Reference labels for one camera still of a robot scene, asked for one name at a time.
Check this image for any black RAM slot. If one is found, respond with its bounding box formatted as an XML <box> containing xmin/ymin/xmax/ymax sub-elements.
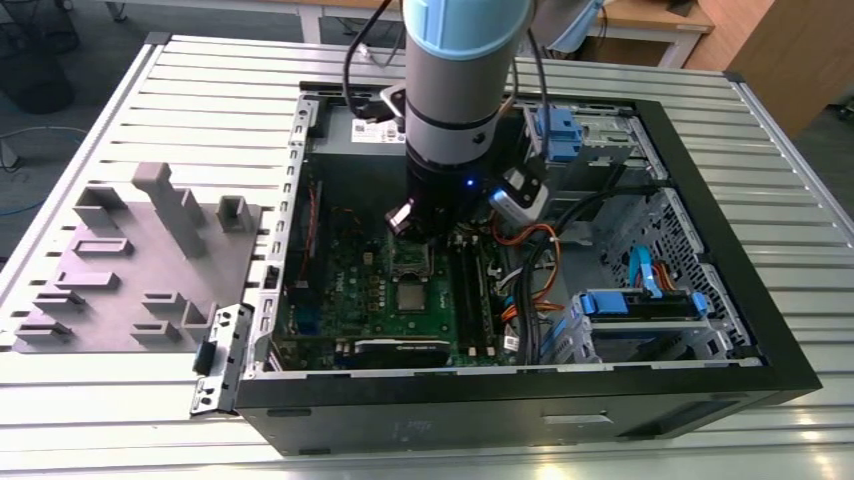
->
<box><xmin>453</xmin><ymin>234</ymin><xmax>476</xmax><ymax>357</ymax></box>
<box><xmin>460</xmin><ymin>234</ymin><xmax>482</xmax><ymax>357</ymax></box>
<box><xmin>469</xmin><ymin>234</ymin><xmax>493</xmax><ymax>357</ymax></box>
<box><xmin>476</xmin><ymin>234</ymin><xmax>501</xmax><ymax>357</ymax></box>

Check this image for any blue plastic drive latch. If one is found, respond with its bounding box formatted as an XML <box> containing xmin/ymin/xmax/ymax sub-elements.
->
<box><xmin>536</xmin><ymin>107</ymin><xmax>585</xmax><ymax>163</ymax></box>

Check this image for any black open PC case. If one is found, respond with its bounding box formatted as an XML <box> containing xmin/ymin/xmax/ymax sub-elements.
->
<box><xmin>190</xmin><ymin>79</ymin><xmax>824</xmax><ymax>457</ymax></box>

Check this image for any thin red wire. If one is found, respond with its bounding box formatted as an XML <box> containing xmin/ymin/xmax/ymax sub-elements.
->
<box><xmin>297</xmin><ymin>182</ymin><xmax>322</xmax><ymax>291</ymax></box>

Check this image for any grey parts rack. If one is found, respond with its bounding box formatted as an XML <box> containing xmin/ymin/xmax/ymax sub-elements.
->
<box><xmin>11</xmin><ymin>162</ymin><xmax>263</xmax><ymax>355</ymax></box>

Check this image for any thick black cable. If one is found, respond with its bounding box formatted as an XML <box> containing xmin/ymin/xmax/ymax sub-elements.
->
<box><xmin>518</xmin><ymin>183</ymin><xmax>674</xmax><ymax>365</ymax></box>

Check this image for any CPU socket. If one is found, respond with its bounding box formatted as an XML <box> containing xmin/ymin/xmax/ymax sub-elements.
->
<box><xmin>391</xmin><ymin>277</ymin><xmax>434</xmax><ymax>317</ymax></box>

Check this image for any wooden desk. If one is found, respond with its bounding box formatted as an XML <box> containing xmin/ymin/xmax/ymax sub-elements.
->
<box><xmin>600</xmin><ymin>0</ymin><xmax>717</xmax><ymax>69</ymax></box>

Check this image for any grey power supply unit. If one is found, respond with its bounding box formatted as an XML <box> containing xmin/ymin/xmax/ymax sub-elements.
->
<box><xmin>310</xmin><ymin>105</ymin><xmax>410</xmax><ymax>211</ymax></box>

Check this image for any black chair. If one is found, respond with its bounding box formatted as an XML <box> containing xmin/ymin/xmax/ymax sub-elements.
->
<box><xmin>0</xmin><ymin>14</ymin><xmax>86</xmax><ymax>115</ymax></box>

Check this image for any blue flat data wire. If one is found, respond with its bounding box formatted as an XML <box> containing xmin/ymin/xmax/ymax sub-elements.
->
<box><xmin>626</xmin><ymin>246</ymin><xmax>662</xmax><ymax>297</ymax></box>

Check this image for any hard disk in blue carrier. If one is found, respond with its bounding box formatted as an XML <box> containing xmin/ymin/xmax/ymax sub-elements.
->
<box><xmin>577</xmin><ymin>288</ymin><xmax>710</xmax><ymax>322</ymax></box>

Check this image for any brown wooden cabinet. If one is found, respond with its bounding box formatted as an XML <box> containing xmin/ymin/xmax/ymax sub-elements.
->
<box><xmin>686</xmin><ymin>0</ymin><xmax>854</xmax><ymax>139</ymax></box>

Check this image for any graphics card with fan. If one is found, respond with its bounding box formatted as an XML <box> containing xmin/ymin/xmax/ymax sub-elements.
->
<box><xmin>351</xmin><ymin>338</ymin><xmax>454</xmax><ymax>370</ymax></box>

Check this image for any orange wire bundle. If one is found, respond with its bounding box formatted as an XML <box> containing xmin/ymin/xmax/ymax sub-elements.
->
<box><xmin>492</xmin><ymin>223</ymin><xmax>568</xmax><ymax>324</ymax></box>

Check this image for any grey metal disk bay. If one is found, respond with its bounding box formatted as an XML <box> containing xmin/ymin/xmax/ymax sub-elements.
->
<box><xmin>572</xmin><ymin>287</ymin><xmax>762</xmax><ymax>364</ymax></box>

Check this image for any silver square CPU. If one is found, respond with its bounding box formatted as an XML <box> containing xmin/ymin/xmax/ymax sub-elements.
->
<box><xmin>395</xmin><ymin>282</ymin><xmax>430</xmax><ymax>311</ymax></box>

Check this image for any grey metal drive cage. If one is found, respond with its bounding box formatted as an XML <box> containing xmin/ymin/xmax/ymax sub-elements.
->
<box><xmin>512</xmin><ymin>103</ymin><xmax>672</xmax><ymax>221</ymax></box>

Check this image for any black camera cable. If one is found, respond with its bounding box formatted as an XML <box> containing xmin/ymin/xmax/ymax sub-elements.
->
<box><xmin>341</xmin><ymin>0</ymin><xmax>404</xmax><ymax>127</ymax></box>
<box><xmin>524</xmin><ymin>24</ymin><xmax>560</xmax><ymax>171</ymax></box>

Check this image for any metal socket cover frame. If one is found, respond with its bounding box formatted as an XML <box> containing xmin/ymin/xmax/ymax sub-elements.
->
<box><xmin>390</xmin><ymin>239</ymin><xmax>437</xmax><ymax>279</ymax></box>

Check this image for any grey metal card bracket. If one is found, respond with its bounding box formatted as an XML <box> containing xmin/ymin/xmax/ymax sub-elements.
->
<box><xmin>190</xmin><ymin>302</ymin><xmax>257</xmax><ymax>418</ymax></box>

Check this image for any green motherboard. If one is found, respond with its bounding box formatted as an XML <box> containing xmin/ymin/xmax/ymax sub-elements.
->
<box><xmin>283</xmin><ymin>209</ymin><xmax>520</xmax><ymax>370</ymax></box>

